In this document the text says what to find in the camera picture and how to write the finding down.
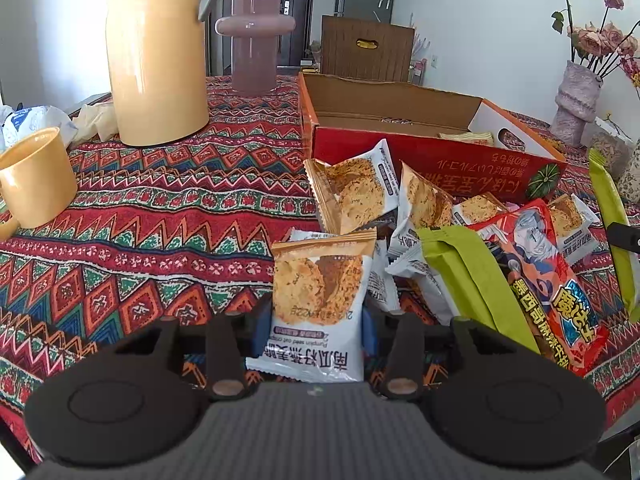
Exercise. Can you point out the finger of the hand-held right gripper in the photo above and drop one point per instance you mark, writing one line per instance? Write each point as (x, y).
(625, 237)

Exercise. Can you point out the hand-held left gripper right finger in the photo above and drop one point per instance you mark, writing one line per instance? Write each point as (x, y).
(369, 335)

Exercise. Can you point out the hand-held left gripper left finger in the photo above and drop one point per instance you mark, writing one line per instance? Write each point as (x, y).
(261, 332)

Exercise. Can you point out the green snack packet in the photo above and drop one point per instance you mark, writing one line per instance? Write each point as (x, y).
(607, 195)
(465, 270)

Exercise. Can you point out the cookie snack packet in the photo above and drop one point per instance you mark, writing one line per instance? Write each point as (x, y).
(315, 280)
(465, 138)

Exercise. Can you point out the red cartoon chips bag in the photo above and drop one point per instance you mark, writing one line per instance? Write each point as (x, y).
(545, 280)

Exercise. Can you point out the pile of cookie packets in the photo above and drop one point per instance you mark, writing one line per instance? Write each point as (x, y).
(350, 190)

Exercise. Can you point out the red cardboard box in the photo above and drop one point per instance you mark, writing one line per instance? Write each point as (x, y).
(425, 160)

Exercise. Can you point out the speckled glass jar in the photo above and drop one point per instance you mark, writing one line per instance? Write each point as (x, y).
(631, 175)
(607, 152)

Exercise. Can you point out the small dried flower sprig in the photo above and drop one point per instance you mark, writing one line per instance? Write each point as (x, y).
(615, 124)

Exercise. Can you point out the textured pale ceramic vase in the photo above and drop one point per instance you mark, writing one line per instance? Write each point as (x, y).
(575, 100)

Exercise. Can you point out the patterned red tablecloth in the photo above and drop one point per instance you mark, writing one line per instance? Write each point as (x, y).
(150, 220)

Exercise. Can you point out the dried pink roses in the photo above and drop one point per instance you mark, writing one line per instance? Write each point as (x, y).
(595, 40)

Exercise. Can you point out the cream cloth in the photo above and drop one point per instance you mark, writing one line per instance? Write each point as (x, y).
(97, 117)

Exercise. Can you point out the yellow mug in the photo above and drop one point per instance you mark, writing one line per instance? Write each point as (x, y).
(35, 180)

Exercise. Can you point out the pink glass vase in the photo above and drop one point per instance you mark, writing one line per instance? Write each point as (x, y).
(252, 60)

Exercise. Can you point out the small storage rack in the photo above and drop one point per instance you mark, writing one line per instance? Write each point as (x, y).
(417, 57)

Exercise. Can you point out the brown wooden chair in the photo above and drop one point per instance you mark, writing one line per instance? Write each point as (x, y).
(350, 55)

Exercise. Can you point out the yellow thermos jug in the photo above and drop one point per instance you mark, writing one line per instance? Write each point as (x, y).
(155, 70)

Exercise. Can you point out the dark wooden door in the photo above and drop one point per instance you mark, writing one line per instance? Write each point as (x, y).
(295, 25)

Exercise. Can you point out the white plastic bag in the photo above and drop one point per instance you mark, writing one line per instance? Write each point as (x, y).
(35, 117)

